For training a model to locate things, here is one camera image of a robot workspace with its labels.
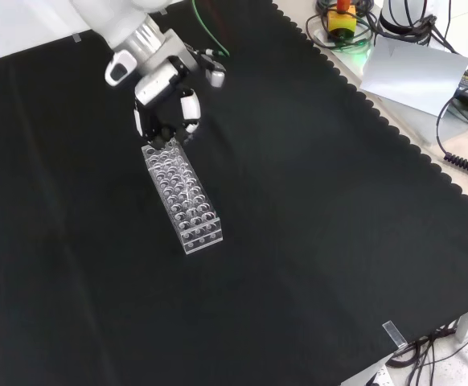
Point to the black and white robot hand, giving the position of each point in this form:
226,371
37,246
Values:
157,86

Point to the clear glass test tube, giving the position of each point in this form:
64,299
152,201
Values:
170,140

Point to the clear acrylic test tube rack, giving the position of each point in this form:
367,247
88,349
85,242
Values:
183,197

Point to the grey tape piece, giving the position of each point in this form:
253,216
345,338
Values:
77,38

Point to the black bench cloth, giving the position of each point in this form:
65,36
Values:
258,241

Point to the yellow stop button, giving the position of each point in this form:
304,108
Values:
340,22

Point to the pale grey board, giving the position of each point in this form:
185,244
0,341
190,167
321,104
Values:
413,76

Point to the clear tape strip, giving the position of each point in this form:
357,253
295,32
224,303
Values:
395,335

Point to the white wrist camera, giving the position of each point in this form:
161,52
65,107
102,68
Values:
118,70

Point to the white cylinder post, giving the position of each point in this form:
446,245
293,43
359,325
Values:
403,16

